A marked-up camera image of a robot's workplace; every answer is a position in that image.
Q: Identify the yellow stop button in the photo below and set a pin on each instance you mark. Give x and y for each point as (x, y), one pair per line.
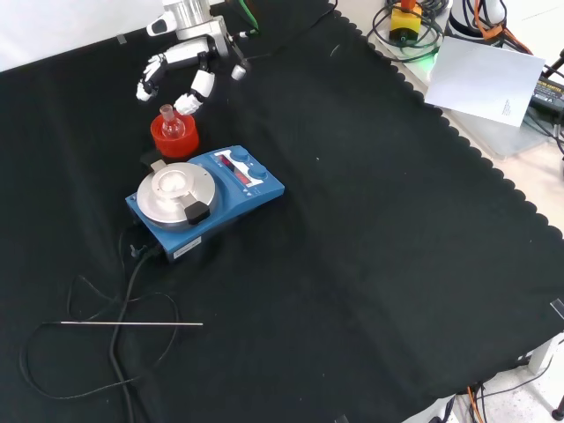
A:
(405, 24)

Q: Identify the pale board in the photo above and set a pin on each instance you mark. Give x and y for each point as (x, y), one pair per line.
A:
(480, 79)

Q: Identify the thin metal probe rod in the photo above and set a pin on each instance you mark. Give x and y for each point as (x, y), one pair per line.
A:
(132, 324)

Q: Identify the clear glass round-bottom flask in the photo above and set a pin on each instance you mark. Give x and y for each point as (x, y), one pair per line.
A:
(172, 128)

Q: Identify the blue heater with steel plate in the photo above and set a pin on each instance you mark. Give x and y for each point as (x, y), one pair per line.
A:
(264, 189)

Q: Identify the black bench cloth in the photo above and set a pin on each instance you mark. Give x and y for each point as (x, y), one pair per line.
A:
(352, 220)

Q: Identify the red ribbed flask stand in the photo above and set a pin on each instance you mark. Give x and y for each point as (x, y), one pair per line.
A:
(176, 150)

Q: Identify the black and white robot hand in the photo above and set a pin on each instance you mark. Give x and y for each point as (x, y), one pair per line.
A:
(202, 44)

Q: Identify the clear tape piece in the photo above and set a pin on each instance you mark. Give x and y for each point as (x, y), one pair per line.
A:
(558, 306)
(121, 39)

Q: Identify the black power adapter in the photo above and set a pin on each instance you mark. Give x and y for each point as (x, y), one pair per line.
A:
(548, 92)

